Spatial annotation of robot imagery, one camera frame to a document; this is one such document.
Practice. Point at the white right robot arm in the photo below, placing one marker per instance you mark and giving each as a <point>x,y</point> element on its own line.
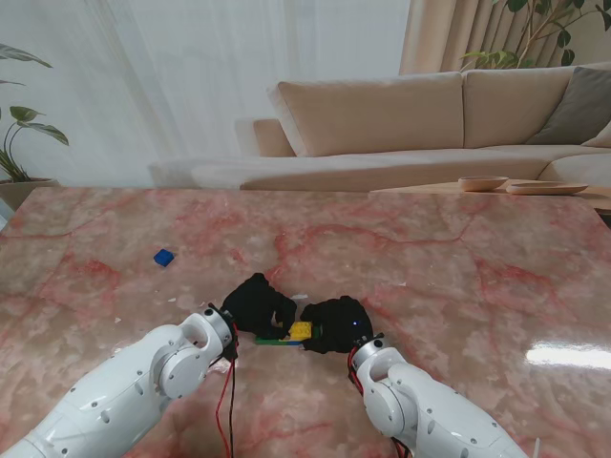
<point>429,415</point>

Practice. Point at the beige sofa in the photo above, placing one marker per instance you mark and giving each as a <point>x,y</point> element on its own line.
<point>372,119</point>

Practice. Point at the variegated leafy house plant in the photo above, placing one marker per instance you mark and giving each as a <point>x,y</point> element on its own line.
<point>45,132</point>

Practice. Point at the grey sofa cushion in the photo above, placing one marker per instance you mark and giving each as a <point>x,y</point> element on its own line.
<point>577,110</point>

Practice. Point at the light wooden coffee table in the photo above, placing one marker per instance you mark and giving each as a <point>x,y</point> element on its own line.
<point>420,188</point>

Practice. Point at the wooden bowl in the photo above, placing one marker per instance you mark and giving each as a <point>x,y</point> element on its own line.
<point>483,183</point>

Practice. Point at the flat wooden plate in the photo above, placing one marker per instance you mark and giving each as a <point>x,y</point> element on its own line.
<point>546,189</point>

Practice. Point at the yellow toy brick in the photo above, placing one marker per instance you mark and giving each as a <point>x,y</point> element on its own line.
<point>295,330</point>
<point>307,329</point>

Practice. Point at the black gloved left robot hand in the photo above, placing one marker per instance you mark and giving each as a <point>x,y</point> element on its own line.
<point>258,305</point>

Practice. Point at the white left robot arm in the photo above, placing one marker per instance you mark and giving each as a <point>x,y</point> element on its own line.
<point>119,396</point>

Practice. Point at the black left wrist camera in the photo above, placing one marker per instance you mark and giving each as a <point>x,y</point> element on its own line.
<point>228,350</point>

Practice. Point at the sheer white curtain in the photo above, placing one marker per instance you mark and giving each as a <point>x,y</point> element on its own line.
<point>191,71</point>

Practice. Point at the dark green leafy tree plant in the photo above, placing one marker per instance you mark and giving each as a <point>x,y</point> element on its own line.
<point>496,59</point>

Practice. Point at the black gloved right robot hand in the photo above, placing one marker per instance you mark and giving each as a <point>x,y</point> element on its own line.
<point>341,324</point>

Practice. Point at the beige plant pot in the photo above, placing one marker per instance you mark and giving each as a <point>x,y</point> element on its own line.
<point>24,193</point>

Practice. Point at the blue toy brick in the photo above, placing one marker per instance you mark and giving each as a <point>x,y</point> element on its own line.
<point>292,341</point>
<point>163,257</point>

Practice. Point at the beige curtain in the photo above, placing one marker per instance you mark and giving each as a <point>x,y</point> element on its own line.
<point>429,33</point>

